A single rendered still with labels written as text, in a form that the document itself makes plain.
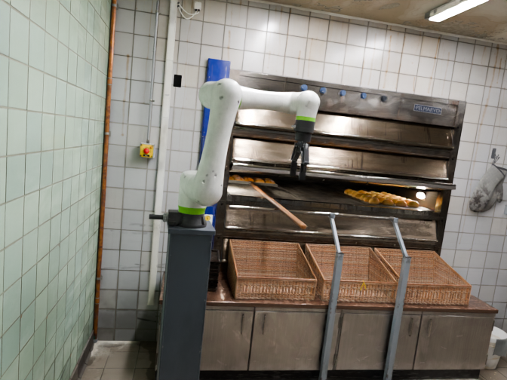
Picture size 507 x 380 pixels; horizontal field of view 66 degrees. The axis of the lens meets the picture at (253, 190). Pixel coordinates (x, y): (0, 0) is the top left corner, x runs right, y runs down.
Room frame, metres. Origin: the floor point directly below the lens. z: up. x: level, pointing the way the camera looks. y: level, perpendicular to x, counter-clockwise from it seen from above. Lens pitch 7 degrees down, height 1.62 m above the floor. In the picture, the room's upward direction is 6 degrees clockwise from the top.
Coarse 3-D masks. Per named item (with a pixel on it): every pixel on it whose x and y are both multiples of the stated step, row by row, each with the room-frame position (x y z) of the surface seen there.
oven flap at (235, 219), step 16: (240, 224) 2.92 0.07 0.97; (256, 224) 2.95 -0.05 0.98; (272, 224) 2.98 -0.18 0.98; (288, 224) 3.00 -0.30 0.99; (320, 224) 3.06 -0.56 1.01; (336, 224) 3.08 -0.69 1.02; (352, 224) 3.11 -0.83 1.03; (368, 224) 3.14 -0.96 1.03; (384, 224) 3.17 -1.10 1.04; (400, 224) 3.20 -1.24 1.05; (416, 224) 3.23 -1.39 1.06; (432, 224) 3.26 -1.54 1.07; (416, 240) 3.16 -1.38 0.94; (432, 240) 3.19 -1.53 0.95
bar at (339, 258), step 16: (240, 208) 2.56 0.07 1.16; (256, 208) 2.58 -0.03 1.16; (272, 208) 2.60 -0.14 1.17; (336, 240) 2.54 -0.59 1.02; (400, 240) 2.65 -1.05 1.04; (336, 256) 2.46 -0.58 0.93; (336, 272) 2.45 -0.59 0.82; (400, 272) 2.58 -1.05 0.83; (336, 288) 2.45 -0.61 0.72; (400, 288) 2.55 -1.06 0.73; (336, 304) 2.46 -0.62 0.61; (400, 304) 2.54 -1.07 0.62; (400, 320) 2.55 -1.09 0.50; (320, 368) 2.48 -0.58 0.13
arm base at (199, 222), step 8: (152, 216) 1.70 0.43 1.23; (160, 216) 1.70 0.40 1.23; (168, 216) 1.70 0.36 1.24; (176, 216) 1.71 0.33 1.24; (184, 216) 1.70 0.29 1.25; (192, 216) 1.70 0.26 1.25; (200, 216) 1.72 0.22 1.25; (168, 224) 1.70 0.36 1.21; (176, 224) 1.70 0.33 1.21; (184, 224) 1.69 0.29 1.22; (192, 224) 1.69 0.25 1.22; (200, 224) 1.71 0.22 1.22
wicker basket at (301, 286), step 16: (240, 240) 2.90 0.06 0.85; (240, 256) 2.87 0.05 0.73; (256, 256) 2.90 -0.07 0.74; (272, 256) 2.92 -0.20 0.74; (288, 256) 2.96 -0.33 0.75; (304, 256) 2.81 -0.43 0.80; (240, 272) 2.85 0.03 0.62; (256, 272) 2.87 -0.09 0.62; (272, 272) 2.89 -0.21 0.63; (288, 272) 2.92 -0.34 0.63; (304, 272) 2.77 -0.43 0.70; (240, 288) 2.44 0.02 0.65; (256, 288) 2.46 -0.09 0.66; (272, 288) 2.48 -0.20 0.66; (288, 288) 2.51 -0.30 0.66; (304, 288) 2.73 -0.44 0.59
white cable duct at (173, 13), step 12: (168, 24) 2.80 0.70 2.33; (168, 36) 2.80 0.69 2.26; (168, 48) 2.80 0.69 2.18; (168, 60) 2.80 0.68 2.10; (168, 72) 2.81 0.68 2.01; (168, 84) 2.81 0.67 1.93; (168, 96) 2.81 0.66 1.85; (168, 108) 2.81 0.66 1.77; (156, 192) 2.80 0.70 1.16; (156, 204) 2.80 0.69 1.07; (156, 228) 2.81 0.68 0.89; (156, 240) 2.81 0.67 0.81; (156, 252) 2.81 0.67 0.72; (156, 264) 2.81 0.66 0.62
